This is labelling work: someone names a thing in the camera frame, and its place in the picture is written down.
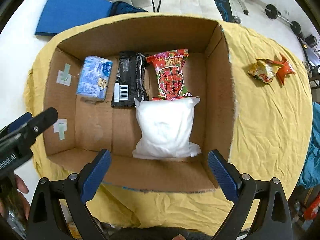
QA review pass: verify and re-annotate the chrome dumbbell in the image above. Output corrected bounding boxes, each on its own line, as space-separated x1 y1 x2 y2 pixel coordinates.
233 16 241 24

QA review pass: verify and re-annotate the yellow snack packet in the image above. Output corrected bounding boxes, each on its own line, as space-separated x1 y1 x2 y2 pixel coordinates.
247 59 283 85

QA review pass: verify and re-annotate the open cardboard box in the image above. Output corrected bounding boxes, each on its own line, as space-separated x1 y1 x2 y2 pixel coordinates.
34 13 234 193

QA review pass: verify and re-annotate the black blue workout bench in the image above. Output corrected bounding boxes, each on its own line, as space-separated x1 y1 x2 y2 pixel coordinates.
215 0 234 22

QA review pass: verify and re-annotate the yellow tablecloth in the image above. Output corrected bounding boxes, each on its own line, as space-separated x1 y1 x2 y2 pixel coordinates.
24 21 312 235

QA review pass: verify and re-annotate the red snack packet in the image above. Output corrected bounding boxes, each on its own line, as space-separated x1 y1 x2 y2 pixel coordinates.
146 49 192 100

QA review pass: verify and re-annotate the barbell on floor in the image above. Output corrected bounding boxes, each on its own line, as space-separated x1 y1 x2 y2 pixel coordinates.
265 4 301 35

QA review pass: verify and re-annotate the blue tissue pack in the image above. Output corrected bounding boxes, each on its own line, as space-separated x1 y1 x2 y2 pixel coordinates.
76 56 113 101

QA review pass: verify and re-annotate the orange snack packet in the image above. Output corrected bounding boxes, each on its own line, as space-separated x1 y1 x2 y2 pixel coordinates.
268 54 296 86

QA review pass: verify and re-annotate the white soft bag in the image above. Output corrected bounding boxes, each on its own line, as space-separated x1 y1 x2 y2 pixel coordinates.
132 97 201 159

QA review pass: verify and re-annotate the blue blanket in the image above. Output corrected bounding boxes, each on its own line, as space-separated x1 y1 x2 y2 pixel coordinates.
297 102 320 189

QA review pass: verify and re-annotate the dark blue cloth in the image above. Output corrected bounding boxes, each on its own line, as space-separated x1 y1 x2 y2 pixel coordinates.
109 1 148 16

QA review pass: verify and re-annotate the black snack packet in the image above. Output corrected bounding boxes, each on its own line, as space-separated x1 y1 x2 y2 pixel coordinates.
111 51 149 107

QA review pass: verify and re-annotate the person's left hand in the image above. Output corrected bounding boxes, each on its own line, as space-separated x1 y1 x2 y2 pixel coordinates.
1 173 30 220

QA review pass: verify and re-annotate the blue foam mat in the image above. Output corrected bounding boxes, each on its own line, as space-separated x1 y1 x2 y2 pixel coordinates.
35 0 112 36

